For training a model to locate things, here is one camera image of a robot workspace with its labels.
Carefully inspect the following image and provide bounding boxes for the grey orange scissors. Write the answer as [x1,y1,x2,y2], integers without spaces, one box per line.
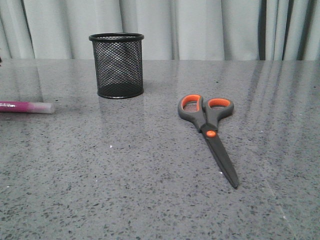
[177,94,239,189]

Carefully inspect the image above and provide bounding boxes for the pink highlighter pen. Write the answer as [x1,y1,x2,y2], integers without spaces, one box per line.
[0,101,55,114]

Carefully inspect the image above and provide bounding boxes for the black mesh pen cup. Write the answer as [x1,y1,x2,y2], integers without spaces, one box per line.
[88,32,145,99]

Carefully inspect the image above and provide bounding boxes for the grey pleated curtain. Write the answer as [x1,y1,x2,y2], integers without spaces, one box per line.
[0,0,320,61]

